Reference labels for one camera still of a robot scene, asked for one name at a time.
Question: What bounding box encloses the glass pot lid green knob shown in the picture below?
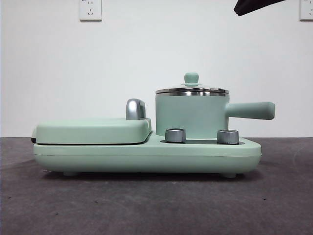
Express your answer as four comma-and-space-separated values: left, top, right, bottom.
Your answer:
156, 71, 230, 94

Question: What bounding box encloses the green hinged griddle lid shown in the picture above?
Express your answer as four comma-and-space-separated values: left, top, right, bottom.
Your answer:
30, 117, 152, 145

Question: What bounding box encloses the silver control knob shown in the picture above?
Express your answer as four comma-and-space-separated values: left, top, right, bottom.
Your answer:
165, 127, 186, 142
217, 129, 239, 144

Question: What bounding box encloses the green breakfast machine base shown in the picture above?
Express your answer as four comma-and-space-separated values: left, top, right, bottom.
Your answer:
33, 129, 262, 178

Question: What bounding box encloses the white wall socket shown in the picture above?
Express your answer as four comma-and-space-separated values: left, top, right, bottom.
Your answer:
79, 0, 103, 22
299, 0, 313, 21

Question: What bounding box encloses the green pot with handle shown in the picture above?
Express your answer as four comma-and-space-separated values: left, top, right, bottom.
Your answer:
155, 91, 275, 137

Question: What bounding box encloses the chrome griddle lid handle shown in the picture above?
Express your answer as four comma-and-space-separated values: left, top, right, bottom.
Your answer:
125, 98, 147, 120

